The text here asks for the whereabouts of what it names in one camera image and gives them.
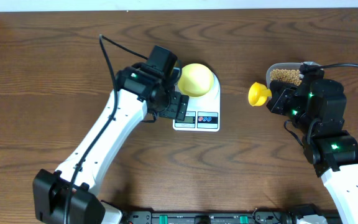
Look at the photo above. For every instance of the pale yellow upturned bowl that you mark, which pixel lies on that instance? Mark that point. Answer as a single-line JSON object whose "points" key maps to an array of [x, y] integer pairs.
{"points": [[196, 80]]}

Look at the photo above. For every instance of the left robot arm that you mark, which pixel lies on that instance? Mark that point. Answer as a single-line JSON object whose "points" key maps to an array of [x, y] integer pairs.
{"points": [[69, 195]]}

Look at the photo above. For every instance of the white digital kitchen scale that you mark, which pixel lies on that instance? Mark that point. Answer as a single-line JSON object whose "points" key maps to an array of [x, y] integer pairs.
{"points": [[203, 113]]}

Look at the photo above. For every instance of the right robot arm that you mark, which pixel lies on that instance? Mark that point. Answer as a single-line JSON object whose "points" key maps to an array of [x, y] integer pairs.
{"points": [[315, 105]]}

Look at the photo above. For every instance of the soybeans in container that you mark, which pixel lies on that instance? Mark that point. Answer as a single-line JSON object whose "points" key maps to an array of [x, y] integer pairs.
{"points": [[286, 75]]}

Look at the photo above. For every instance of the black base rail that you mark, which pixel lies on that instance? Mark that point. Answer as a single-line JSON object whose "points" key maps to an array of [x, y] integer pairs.
{"points": [[307, 213]]}

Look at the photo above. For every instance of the yellow plastic measuring scoop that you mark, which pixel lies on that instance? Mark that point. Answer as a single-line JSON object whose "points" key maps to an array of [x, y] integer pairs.
{"points": [[258, 94]]}

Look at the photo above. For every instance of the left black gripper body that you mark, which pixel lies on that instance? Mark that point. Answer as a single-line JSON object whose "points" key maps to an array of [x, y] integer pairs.
{"points": [[176, 107]]}

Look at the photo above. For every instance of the clear plastic container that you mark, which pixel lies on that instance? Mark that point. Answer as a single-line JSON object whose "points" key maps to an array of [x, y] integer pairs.
{"points": [[276, 86]]}

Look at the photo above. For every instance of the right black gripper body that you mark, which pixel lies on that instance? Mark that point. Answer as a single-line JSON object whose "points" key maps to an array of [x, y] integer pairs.
{"points": [[286, 103]]}

